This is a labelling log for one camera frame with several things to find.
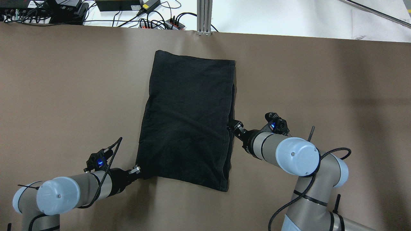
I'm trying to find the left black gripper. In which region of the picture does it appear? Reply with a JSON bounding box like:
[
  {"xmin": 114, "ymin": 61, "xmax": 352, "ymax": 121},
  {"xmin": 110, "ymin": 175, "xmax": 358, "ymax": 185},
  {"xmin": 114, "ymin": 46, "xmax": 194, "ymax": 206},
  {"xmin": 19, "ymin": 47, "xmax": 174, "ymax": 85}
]
[{"xmin": 83, "ymin": 148, "xmax": 141, "ymax": 196}]

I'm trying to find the aluminium frame cage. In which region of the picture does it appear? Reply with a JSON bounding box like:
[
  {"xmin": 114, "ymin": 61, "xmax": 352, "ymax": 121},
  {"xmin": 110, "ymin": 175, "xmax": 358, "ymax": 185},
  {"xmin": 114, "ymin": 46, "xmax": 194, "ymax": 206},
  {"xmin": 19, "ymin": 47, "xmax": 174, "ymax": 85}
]
[{"xmin": 197, "ymin": 0, "xmax": 213, "ymax": 36}]

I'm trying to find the black t-shirt with logo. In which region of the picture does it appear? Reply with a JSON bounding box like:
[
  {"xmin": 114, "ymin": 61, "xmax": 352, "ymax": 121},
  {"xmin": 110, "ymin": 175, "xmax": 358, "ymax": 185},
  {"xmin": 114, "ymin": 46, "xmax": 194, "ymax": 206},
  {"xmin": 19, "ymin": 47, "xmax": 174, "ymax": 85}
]
[{"xmin": 136, "ymin": 50, "xmax": 235, "ymax": 193}]

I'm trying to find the grey orange usb hub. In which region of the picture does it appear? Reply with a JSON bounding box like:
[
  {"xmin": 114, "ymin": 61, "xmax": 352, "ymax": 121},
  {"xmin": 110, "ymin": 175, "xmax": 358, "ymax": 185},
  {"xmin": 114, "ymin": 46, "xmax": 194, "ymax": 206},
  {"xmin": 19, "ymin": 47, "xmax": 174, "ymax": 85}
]
[
  {"xmin": 138, "ymin": 19, "xmax": 156, "ymax": 29},
  {"xmin": 165, "ymin": 18, "xmax": 186, "ymax": 30}
]

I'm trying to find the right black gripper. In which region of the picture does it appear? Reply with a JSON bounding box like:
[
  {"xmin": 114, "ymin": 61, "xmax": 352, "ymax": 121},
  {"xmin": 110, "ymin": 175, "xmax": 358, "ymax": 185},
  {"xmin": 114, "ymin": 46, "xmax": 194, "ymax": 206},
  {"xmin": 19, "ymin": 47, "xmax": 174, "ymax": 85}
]
[{"xmin": 227, "ymin": 112, "xmax": 290, "ymax": 154}]

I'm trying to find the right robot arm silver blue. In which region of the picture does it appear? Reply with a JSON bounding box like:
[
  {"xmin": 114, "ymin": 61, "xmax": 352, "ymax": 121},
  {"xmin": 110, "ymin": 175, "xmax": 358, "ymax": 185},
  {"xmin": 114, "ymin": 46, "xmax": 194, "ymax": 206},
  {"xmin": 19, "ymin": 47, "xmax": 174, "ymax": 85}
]
[{"xmin": 227, "ymin": 112, "xmax": 372, "ymax": 231}]

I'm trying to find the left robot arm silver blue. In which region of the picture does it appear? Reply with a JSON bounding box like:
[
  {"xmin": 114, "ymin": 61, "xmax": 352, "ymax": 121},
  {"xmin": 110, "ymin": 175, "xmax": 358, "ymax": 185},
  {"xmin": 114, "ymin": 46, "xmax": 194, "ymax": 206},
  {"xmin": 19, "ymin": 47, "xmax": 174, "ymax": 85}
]
[{"xmin": 12, "ymin": 147, "xmax": 141, "ymax": 231}]

